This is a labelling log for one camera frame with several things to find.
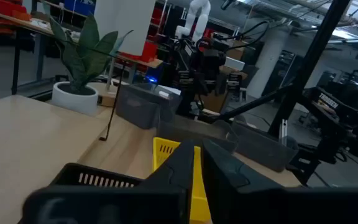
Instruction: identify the red storage bin stack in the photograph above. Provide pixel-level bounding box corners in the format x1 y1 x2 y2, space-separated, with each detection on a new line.
0 0 28 35

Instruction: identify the green plant in white pot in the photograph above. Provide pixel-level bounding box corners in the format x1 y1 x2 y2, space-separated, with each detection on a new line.
48 12 134 116

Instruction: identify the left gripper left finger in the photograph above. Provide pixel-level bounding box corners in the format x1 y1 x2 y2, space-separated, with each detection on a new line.
140 139 196 224

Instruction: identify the white box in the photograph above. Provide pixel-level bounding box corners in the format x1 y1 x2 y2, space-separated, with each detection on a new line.
223 56 246 72

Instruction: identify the blue storage bin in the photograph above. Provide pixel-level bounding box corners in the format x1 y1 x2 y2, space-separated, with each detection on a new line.
63 0 96 17

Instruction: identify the white shade table lamp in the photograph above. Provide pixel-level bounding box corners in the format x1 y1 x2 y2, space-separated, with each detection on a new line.
87 0 157 108

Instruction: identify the grey plastic basket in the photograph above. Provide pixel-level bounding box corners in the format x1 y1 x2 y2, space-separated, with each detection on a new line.
156 114 239 154
115 83 183 130
231 120 300 174

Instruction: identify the yellow plastic basket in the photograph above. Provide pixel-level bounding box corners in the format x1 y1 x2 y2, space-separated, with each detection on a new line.
152 136 213 224

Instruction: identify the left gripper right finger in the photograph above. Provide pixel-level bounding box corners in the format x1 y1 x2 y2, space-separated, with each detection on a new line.
201 138 282 224

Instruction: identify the black slotted plastic basket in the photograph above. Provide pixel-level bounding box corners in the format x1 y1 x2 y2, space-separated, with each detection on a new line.
49 162 146 189

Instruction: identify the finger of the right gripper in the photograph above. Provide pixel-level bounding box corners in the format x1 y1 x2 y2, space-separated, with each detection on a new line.
195 74 209 96
215 73 229 96

